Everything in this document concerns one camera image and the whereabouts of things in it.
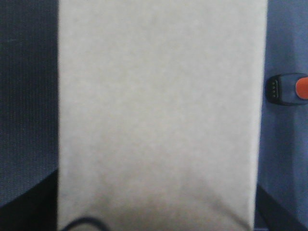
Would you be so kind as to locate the brown cardboard box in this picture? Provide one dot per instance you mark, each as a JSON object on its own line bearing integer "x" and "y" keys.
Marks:
{"x": 160, "y": 104}

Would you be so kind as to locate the orange black barcode scanner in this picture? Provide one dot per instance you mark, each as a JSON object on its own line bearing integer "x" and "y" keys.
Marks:
{"x": 287, "y": 89}

